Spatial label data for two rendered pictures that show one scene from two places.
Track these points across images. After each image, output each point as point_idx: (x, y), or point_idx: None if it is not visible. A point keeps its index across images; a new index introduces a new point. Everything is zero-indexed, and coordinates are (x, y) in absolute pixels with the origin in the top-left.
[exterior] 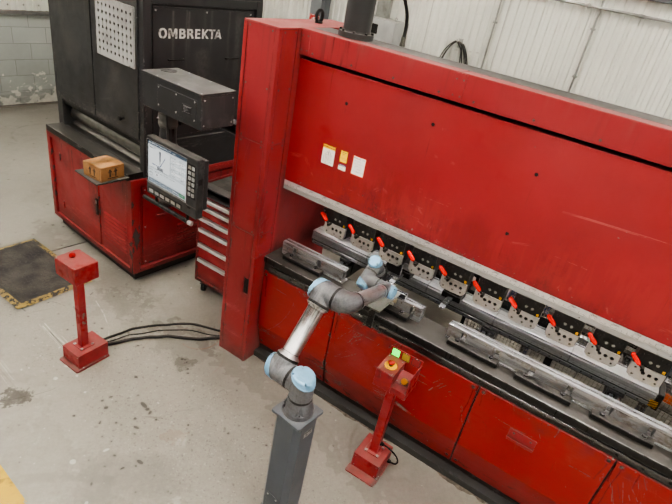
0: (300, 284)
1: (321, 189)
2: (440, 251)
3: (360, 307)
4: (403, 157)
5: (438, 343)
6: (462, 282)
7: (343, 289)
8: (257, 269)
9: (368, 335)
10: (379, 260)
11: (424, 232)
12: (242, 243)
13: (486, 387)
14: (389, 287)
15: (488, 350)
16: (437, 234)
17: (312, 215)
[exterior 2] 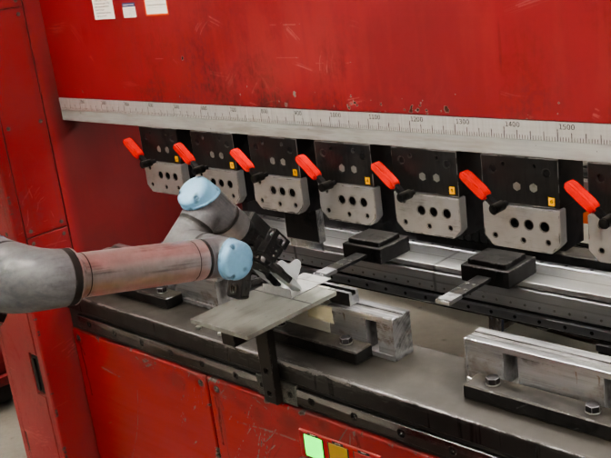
0: (132, 338)
1: (115, 86)
2: (368, 124)
3: (67, 284)
4: None
5: (438, 401)
6: (445, 194)
7: (13, 242)
8: (49, 327)
9: (285, 429)
10: (201, 185)
11: (320, 88)
12: None
13: None
14: (220, 244)
15: (586, 390)
16: (346, 79)
17: None
